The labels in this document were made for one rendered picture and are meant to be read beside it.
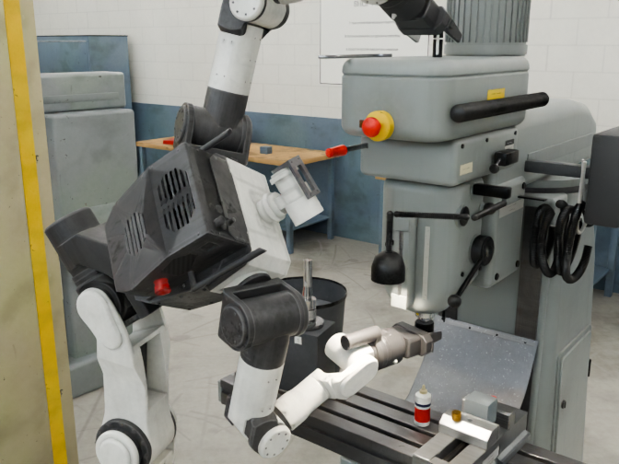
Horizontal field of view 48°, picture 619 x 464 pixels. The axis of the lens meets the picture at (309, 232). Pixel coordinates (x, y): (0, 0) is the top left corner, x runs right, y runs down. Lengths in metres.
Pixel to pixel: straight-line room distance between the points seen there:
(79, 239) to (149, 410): 0.42
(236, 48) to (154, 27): 7.27
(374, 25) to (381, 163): 5.18
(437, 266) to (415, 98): 0.40
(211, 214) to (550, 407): 1.25
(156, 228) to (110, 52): 7.49
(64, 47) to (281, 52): 2.87
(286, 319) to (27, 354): 1.87
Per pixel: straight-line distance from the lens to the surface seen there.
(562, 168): 1.81
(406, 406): 1.97
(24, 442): 3.19
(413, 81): 1.38
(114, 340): 1.58
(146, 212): 1.36
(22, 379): 3.08
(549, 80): 5.96
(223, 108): 1.49
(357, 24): 6.79
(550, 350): 2.08
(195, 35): 8.22
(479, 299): 2.08
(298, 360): 1.96
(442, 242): 1.56
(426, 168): 1.49
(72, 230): 1.61
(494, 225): 1.70
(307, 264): 1.90
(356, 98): 1.45
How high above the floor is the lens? 1.92
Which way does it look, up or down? 15 degrees down
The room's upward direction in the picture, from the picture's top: straight up
